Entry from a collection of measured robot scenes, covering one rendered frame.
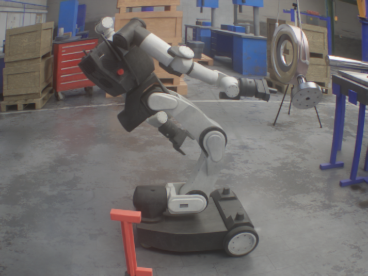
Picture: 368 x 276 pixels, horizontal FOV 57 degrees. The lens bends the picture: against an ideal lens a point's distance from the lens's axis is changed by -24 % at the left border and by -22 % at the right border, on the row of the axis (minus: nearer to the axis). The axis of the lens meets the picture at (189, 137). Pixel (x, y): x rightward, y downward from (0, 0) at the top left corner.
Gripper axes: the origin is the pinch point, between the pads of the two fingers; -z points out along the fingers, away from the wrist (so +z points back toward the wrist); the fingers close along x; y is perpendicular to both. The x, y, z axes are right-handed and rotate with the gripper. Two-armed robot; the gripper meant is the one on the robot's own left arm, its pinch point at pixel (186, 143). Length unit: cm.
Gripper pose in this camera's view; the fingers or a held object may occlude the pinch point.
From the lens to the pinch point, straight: 248.5
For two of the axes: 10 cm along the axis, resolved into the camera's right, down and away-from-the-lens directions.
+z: -6.8, -6.0, -4.2
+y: -5.6, 0.7, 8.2
